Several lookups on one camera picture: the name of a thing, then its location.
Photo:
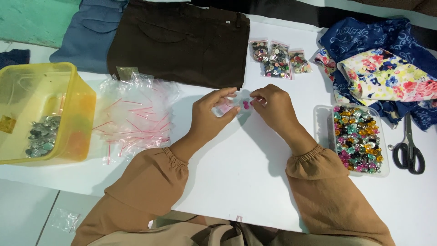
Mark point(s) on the large bag of mixed buttons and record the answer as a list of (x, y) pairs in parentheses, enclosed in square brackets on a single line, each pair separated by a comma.
[(277, 61)]

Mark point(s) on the person's left hand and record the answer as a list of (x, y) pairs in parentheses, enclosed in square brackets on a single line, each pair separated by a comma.
[(205, 118)]

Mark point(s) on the heap of colourful gem buttons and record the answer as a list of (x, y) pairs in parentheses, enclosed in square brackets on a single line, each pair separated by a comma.
[(356, 140)]

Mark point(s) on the clear plastic tray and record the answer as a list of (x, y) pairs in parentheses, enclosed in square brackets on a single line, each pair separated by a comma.
[(351, 140)]

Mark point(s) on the floral cream fabric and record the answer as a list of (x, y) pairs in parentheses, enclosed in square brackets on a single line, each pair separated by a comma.
[(385, 77)]

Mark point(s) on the pink buttons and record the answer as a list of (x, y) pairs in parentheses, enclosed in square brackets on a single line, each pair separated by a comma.
[(245, 104)]

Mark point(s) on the green cloth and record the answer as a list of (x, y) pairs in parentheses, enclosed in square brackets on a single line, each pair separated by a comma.
[(34, 20)]

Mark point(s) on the white paper sheet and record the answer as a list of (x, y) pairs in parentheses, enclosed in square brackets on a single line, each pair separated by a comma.
[(273, 170)]

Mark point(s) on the bag of pale mixed buttons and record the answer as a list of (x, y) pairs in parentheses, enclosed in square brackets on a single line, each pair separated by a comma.
[(299, 62)]

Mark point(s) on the person's right hand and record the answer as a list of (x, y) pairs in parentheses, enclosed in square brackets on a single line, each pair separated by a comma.
[(278, 109)]

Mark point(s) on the pink floral fabric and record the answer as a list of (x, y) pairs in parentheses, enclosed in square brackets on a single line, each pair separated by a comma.
[(324, 63)]

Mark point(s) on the heap of silver buttons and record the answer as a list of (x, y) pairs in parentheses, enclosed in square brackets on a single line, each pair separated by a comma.
[(42, 136)]

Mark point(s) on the brown trousers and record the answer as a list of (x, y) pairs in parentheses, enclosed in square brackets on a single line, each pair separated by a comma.
[(177, 44)]

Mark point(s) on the pile of clear zip bags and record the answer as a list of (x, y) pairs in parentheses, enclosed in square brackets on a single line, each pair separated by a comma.
[(133, 116)]

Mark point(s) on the small clear zip bag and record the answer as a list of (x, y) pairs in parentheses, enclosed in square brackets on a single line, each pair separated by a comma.
[(235, 104)]

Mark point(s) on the yellow plastic container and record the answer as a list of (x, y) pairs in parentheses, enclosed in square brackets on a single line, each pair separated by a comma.
[(42, 112)]

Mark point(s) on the small bag of mixed buttons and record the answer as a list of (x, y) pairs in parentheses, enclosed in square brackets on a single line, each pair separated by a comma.
[(259, 51)]

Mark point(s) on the blue-grey trousers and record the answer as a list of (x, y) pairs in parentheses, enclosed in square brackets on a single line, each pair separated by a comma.
[(88, 34)]

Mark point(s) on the single clear zip bag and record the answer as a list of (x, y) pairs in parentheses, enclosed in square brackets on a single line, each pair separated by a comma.
[(65, 219)]

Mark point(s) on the yellow sponge piece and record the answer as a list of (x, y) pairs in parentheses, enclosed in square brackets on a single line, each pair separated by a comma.
[(6, 123)]

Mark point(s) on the dark navy cloth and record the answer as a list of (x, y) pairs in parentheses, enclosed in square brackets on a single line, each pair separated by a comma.
[(13, 56)]

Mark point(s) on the dark blue patterned fabric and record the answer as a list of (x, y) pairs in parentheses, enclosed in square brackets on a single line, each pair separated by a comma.
[(375, 37)]

